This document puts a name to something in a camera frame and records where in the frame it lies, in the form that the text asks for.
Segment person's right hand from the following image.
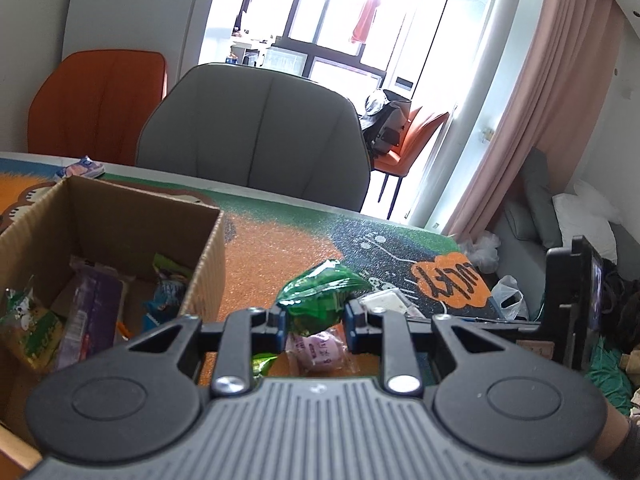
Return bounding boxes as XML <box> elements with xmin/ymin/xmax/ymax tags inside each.
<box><xmin>590</xmin><ymin>401</ymin><xmax>630</xmax><ymax>462</ymax></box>

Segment green lime snack packet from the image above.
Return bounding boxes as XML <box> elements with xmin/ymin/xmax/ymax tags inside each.
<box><xmin>252</xmin><ymin>352</ymin><xmax>279</xmax><ymax>385</ymax></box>

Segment white snack packet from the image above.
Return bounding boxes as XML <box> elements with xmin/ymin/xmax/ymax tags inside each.
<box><xmin>358</xmin><ymin>287</ymin><xmax>425</xmax><ymax>320</ymax></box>

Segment pink round snack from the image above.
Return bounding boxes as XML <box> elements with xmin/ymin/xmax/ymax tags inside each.
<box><xmin>286</xmin><ymin>328</ymin><xmax>346</xmax><ymax>374</ymax></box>

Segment black clothes on sofa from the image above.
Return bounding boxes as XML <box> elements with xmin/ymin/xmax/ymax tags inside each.
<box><xmin>598</xmin><ymin>259</ymin><xmax>640</xmax><ymax>388</ymax></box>

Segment white pillow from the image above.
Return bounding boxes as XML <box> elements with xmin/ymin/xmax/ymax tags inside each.
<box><xmin>552</xmin><ymin>180</ymin><xmax>622</xmax><ymax>263</ymax></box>

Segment grey sofa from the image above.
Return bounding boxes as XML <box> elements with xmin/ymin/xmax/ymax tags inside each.
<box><xmin>494</xmin><ymin>146</ymin><xmax>640</xmax><ymax>321</ymax></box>

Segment blue snack packet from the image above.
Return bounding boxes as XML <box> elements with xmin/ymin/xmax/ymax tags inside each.
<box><xmin>142</xmin><ymin>280</ymin><xmax>188</xmax><ymax>332</ymax></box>

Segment colourful cartoon table mat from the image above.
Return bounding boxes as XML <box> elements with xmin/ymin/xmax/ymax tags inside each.
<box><xmin>0</xmin><ymin>156</ymin><xmax>501</xmax><ymax>386</ymax></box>

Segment white plastic bag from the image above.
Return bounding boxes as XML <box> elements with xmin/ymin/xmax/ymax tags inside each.
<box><xmin>459</xmin><ymin>231</ymin><xmax>501</xmax><ymax>274</ymax></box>

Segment purple long snack pack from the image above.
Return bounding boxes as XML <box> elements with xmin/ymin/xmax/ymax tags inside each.
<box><xmin>54</xmin><ymin>268</ymin><xmax>128</xmax><ymax>370</ymax></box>

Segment open cardboard box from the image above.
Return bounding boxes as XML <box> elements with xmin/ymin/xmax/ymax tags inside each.
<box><xmin>0</xmin><ymin>174</ymin><xmax>228</xmax><ymax>470</ymax></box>

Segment pink curtain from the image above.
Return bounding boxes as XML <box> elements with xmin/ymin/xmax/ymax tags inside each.
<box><xmin>444</xmin><ymin>0</ymin><xmax>626</xmax><ymax>238</ymax></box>

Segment black backpack on chair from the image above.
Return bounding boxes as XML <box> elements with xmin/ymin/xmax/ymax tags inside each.
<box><xmin>360</xmin><ymin>89</ymin><xmax>411</xmax><ymax>158</ymax></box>

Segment grey chair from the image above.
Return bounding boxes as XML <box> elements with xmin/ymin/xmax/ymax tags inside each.
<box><xmin>136</xmin><ymin>63</ymin><xmax>372</xmax><ymax>211</ymax></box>

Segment far orange chair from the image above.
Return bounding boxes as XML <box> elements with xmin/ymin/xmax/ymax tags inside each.
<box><xmin>373</xmin><ymin>106</ymin><xmax>449</xmax><ymax>220</ymax></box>

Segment orange chair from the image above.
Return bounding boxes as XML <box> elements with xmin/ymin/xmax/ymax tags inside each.
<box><xmin>27</xmin><ymin>49</ymin><xmax>167</xmax><ymax>166</ymax></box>
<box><xmin>373</xmin><ymin>106</ymin><xmax>449</xmax><ymax>220</ymax></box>

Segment green snack packet in box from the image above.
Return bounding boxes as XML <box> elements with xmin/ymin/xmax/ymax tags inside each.
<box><xmin>1</xmin><ymin>280</ymin><xmax>63</xmax><ymax>373</ymax></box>

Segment blue pink tissue pack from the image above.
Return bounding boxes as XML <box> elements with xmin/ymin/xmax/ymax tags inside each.
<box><xmin>54</xmin><ymin>156</ymin><xmax>105</xmax><ymax>181</ymax></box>

